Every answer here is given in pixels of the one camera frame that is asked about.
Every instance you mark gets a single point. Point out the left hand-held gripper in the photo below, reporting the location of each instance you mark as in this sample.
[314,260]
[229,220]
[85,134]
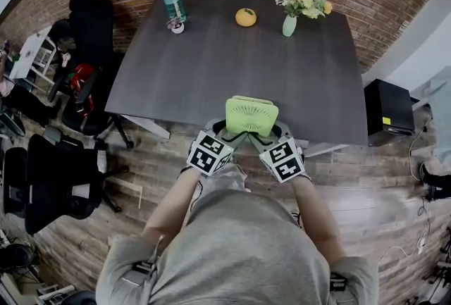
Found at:
[206,152]

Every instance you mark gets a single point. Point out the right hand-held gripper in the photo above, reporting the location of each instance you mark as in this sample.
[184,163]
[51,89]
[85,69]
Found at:
[285,159]

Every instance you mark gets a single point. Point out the small green desk fan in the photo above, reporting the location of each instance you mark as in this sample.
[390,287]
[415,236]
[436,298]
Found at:
[252,115]

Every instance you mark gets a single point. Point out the person's right forearm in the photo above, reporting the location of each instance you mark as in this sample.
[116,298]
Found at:
[313,212]

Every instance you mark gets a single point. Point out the person's left forearm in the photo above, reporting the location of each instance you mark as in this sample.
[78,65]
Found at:
[169,208]

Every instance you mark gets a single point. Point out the person's grey trousers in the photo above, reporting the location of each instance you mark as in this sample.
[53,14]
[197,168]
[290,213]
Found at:
[225,178]

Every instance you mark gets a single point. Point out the white table leg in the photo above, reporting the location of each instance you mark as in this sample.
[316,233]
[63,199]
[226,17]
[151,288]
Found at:
[155,127]
[327,149]

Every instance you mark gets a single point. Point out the pale green vase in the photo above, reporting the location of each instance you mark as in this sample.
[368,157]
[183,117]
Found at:
[289,27]

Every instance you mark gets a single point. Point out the small potted plant white pot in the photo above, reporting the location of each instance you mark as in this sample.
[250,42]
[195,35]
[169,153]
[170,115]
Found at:
[178,28]

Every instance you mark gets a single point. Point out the orange fruit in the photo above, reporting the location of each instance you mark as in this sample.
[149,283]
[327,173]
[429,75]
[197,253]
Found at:
[246,17]

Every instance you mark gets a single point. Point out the person's grey shirt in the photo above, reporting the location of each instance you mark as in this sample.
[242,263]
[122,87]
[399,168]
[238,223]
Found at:
[243,254]

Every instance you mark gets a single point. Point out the black cabinet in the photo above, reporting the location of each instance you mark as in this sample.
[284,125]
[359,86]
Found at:
[387,106]

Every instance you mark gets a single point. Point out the teal water bottle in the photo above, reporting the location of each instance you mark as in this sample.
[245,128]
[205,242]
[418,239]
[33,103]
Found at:
[172,2]

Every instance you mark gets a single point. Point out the red bag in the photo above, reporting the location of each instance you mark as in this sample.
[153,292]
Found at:
[82,71]

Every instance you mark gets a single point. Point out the tall black office chair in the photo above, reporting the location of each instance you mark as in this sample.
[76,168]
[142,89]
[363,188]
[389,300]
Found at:
[91,25]

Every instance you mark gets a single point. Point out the black mesh office chair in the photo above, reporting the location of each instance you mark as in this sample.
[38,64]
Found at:
[49,184]
[14,180]

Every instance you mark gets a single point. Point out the black round seat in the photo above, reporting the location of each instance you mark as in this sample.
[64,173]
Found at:
[79,298]

